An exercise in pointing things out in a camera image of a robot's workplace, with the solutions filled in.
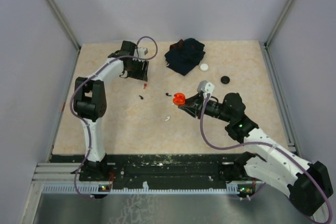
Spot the aluminium corner post right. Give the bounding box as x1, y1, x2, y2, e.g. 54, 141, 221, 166
264, 0, 296, 50

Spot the aluminium corner post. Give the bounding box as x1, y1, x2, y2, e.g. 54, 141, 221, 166
45, 0, 81, 51
264, 0, 296, 50

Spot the aluminium corner post left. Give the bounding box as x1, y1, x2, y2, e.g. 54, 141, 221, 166
45, 0, 81, 51

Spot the dark navy folded cloth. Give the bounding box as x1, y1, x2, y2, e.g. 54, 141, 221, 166
164, 38, 205, 76

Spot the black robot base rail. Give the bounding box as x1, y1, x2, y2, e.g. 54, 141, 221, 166
49, 152, 266, 190

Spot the white earbud charging case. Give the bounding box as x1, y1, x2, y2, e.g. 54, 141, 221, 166
199, 63, 209, 71

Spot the orange earbud charging case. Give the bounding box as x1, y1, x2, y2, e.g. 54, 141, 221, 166
173, 93, 186, 106

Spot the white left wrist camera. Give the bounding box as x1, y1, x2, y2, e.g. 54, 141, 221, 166
135, 47, 148, 58

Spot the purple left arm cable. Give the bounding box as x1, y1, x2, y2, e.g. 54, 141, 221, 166
68, 36, 159, 200

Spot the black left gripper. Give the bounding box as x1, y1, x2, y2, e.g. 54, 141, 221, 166
127, 57, 149, 82

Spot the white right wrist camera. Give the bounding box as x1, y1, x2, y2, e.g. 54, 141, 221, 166
197, 80, 215, 94

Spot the white cable duct strip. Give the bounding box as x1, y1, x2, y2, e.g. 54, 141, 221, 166
42, 182, 246, 195

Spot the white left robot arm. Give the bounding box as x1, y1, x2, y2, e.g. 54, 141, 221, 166
70, 40, 149, 180

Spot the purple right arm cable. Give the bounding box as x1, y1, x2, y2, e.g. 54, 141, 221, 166
199, 92, 334, 224

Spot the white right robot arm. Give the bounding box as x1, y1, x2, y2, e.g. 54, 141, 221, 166
173, 92, 333, 217

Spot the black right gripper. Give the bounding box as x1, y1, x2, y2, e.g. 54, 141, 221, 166
179, 92, 233, 123

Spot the black earbud charging case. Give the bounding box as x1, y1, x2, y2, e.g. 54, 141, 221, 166
221, 76, 230, 84

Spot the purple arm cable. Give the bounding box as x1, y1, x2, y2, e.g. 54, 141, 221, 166
68, 36, 159, 200
199, 92, 334, 224

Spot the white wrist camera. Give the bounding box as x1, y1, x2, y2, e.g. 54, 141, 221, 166
135, 47, 148, 58
197, 80, 215, 94

